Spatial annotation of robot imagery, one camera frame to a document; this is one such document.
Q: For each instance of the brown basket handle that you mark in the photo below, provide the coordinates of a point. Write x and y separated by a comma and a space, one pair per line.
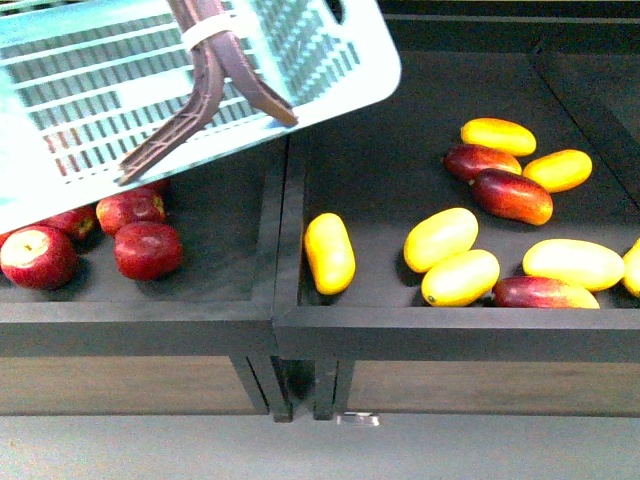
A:
211, 35

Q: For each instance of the light blue plastic basket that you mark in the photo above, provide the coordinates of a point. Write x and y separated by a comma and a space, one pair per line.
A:
84, 82

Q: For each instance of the yellow mango leftmost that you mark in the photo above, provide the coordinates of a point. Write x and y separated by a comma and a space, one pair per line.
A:
329, 253

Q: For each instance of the yellow mango centre upper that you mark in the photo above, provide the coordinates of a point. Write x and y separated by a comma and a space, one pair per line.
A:
439, 237

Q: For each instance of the yellow mango centre lower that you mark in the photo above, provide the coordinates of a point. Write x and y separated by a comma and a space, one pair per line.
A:
461, 279

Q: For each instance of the black mango display tray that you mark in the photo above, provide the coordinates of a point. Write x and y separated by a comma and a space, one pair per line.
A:
377, 346

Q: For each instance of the red mango large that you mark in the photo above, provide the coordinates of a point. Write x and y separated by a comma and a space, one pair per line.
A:
511, 196

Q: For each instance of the red yellow mango bottom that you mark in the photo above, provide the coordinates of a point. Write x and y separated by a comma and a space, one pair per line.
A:
541, 292

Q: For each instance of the yellow mango top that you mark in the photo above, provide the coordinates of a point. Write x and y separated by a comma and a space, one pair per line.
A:
500, 134

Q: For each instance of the orange yellow mango right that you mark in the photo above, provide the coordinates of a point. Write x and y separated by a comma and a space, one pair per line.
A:
560, 171

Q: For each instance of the pale yellow mango right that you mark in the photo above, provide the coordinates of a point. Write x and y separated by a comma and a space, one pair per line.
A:
584, 263

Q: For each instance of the yellow mango right edge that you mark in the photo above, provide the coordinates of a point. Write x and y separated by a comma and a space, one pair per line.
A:
631, 277

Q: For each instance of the black apple display tray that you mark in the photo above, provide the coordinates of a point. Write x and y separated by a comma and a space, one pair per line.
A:
199, 341

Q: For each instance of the red apple front right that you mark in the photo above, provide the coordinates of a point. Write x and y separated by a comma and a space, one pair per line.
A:
145, 251

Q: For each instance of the red apple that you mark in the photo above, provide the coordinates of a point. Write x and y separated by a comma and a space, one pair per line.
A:
39, 258
145, 251
141, 204

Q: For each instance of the red apple back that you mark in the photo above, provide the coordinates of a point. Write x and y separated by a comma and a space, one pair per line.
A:
141, 204

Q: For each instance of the clear price tag holder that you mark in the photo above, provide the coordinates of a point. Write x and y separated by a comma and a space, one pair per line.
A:
358, 419

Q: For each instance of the red apple partly hidden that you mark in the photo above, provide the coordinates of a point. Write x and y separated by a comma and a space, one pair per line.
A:
77, 223

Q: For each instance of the red apple front left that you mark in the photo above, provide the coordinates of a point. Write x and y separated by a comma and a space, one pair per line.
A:
39, 258

